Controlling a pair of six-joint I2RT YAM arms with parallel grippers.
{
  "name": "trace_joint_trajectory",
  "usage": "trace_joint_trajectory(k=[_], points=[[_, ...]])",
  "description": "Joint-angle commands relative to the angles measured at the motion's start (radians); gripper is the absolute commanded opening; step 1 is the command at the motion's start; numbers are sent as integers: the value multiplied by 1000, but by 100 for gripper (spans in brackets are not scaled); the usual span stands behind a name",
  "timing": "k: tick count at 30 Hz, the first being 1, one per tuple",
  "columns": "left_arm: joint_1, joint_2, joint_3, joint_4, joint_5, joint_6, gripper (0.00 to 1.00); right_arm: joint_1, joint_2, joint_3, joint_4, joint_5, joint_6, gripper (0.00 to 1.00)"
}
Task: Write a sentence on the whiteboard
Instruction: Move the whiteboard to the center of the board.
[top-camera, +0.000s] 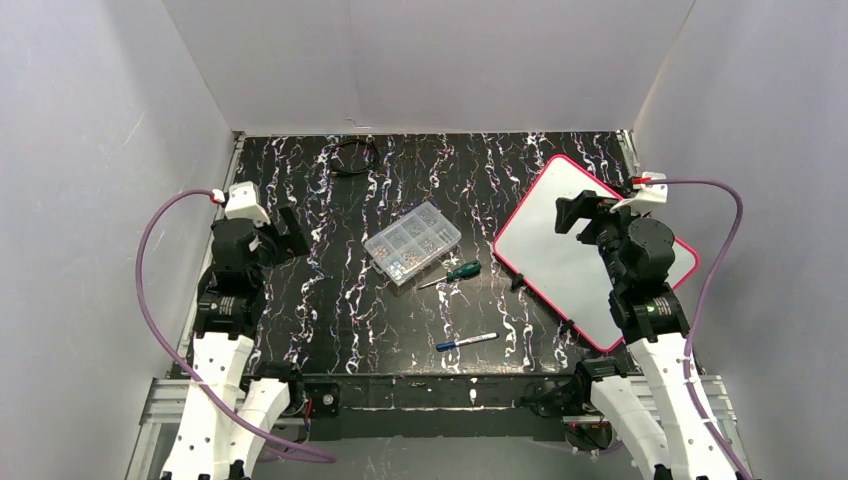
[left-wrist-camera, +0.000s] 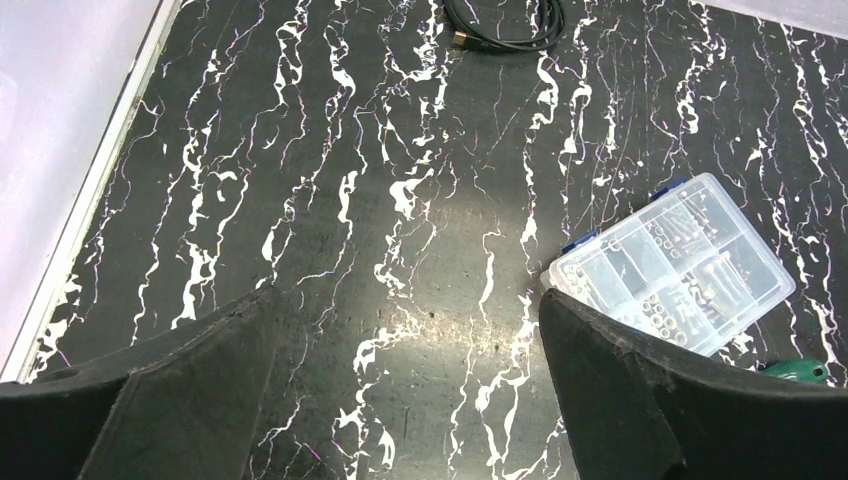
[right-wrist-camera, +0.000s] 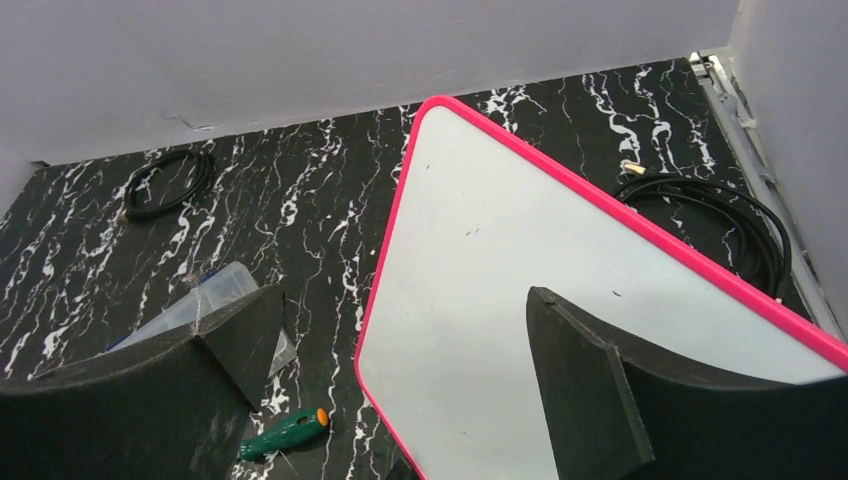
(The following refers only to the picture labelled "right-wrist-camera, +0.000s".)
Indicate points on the aluminium rail right edge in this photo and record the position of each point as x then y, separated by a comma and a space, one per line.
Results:
714, 72

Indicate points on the clear plastic screw box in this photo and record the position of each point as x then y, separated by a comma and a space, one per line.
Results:
209, 293

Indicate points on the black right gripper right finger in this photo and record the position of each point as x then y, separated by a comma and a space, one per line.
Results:
621, 407

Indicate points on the green handled screwdriver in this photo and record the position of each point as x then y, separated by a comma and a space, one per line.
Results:
291, 432

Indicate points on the pink framed whiteboard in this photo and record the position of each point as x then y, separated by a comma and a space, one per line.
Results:
480, 218

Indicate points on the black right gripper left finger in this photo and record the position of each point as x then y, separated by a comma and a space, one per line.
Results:
173, 406

